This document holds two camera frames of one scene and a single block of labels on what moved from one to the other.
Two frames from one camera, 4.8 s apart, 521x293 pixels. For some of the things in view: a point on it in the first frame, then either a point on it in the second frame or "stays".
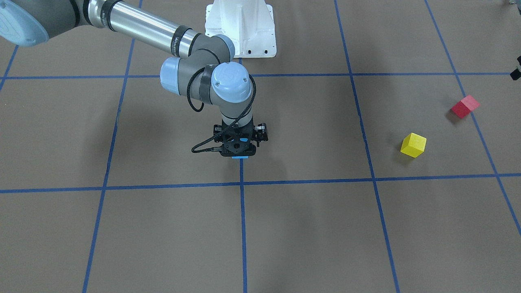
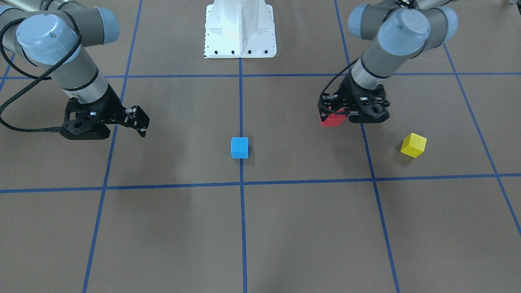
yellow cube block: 413,145 stays
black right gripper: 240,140 -> 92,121
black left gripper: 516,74 -> 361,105
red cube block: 465,106 -> 333,120
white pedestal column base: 249,24 stays
